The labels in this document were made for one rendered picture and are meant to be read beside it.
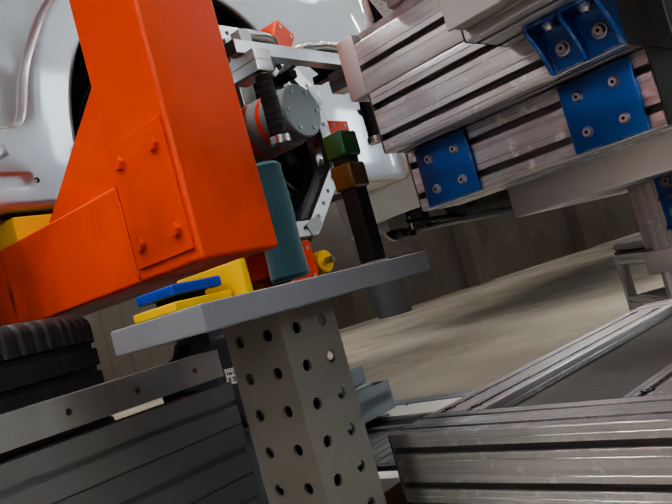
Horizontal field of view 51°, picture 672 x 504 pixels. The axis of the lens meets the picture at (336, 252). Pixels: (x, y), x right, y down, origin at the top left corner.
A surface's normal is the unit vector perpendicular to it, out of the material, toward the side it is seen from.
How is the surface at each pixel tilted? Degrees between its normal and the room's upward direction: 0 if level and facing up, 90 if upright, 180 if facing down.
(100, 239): 90
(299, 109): 90
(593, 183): 90
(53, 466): 90
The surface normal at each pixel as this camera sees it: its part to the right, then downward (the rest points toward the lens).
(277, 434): -0.62, 0.13
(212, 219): 0.74, -0.24
